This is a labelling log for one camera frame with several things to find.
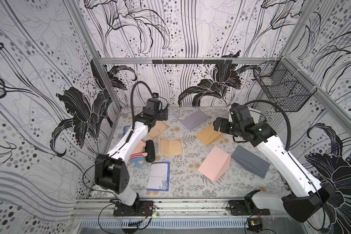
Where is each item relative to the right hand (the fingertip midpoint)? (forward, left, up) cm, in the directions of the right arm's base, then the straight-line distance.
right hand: (222, 123), depth 75 cm
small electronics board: (-41, -15, -29) cm, 52 cm away
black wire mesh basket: (+25, -44, +2) cm, 51 cm away
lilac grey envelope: (+26, +11, -27) cm, 40 cm away
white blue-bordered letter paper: (-19, +35, -26) cm, 48 cm away
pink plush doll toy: (-10, +48, -20) cm, 53 cm away
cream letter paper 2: (+1, +29, -26) cm, 39 cm away
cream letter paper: (+18, +38, -27) cm, 49 cm away
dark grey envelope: (-9, -21, -26) cm, 35 cm away
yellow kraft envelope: (+9, +2, -27) cm, 28 cm away
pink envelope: (-11, 0, -27) cm, 29 cm away
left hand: (+12, +36, -4) cm, 38 cm away
